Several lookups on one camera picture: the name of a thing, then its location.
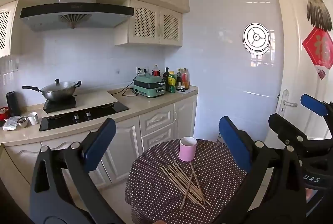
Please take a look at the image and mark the clear plastic packets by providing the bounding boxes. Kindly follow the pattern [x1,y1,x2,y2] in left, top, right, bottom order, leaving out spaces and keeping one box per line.
[2,117,21,131]

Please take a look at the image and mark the red diamond door decoration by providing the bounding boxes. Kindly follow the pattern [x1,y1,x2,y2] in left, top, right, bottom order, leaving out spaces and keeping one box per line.
[302,27,333,80]

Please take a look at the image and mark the dark olive oil bottle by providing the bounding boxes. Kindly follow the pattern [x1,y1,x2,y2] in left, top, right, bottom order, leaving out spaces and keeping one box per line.
[163,67,170,91]

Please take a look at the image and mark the wide cream lattice door cabinet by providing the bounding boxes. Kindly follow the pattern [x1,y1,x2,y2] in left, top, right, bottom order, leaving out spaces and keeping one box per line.
[114,0,183,47]

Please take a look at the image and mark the silver door handle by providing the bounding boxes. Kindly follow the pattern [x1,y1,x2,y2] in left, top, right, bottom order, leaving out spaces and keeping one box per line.
[281,89,298,113]

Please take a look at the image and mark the black kettle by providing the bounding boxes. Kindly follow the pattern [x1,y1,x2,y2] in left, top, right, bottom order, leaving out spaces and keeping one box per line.
[6,91,21,117]

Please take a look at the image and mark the grey range hood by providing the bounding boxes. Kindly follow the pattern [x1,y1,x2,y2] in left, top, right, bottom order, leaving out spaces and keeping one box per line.
[20,0,134,32]

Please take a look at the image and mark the red label sauce bottle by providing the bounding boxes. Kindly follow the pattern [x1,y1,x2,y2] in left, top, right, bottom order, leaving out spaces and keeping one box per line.
[181,68,190,90]

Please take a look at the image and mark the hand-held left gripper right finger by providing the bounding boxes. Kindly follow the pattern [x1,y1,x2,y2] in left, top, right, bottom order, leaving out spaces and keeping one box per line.
[213,116,307,224]

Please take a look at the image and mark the white paper sheet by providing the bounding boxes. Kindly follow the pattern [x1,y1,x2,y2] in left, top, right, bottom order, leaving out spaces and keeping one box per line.
[177,86,197,94]

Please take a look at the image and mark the black power cable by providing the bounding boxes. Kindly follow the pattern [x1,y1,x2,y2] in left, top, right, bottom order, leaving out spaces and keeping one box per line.
[122,68,142,97]

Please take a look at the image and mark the round wall vent cover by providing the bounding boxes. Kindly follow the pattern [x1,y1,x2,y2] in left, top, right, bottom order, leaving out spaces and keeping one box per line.
[243,23,271,54]

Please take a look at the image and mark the green yellow squeeze bottle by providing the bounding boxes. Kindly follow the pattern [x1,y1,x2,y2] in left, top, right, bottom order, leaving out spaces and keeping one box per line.
[167,71,176,93]

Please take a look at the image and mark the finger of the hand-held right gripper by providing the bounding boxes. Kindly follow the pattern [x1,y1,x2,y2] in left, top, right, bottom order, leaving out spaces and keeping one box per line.
[268,113,316,153]
[300,94,333,121]

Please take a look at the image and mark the steel wok with lid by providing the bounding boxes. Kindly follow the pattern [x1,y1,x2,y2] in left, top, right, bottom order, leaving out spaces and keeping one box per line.
[22,79,82,102]

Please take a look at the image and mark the pink cup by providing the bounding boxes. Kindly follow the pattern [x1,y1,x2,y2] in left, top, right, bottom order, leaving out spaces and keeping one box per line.
[179,136,197,162]

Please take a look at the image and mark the narrow cream lattice door cabinet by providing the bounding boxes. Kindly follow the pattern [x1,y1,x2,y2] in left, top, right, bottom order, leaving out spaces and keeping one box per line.
[0,0,19,58]

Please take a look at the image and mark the hanging feather decoration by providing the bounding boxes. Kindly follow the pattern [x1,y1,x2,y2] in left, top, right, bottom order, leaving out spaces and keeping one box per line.
[307,0,333,32]

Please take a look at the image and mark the green electric grill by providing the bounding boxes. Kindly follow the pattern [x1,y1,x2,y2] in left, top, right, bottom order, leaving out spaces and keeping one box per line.
[133,74,166,98]

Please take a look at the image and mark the cream base kitchen cabinets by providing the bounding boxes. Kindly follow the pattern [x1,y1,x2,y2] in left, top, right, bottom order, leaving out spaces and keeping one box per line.
[0,85,199,214]

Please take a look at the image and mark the white mug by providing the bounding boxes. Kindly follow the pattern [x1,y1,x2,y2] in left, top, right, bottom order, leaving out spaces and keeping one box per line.
[27,112,39,126]

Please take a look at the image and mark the black glass gas cooktop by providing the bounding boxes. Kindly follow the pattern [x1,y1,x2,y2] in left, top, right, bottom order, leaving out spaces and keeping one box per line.
[39,101,130,132]

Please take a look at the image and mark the white printed bag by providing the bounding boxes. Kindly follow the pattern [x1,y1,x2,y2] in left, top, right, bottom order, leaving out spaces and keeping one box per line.
[216,131,228,148]

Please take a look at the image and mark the bunch of wooden chopsticks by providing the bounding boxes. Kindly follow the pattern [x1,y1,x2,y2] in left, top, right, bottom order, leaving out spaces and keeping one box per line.
[160,160,212,209]

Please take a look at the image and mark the black induction cooker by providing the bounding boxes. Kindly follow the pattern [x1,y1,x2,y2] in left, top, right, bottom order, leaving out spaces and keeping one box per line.
[42,96,77,114]

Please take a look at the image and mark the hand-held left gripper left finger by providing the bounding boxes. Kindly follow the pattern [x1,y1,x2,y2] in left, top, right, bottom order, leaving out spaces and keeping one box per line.
[29,118,117,224]

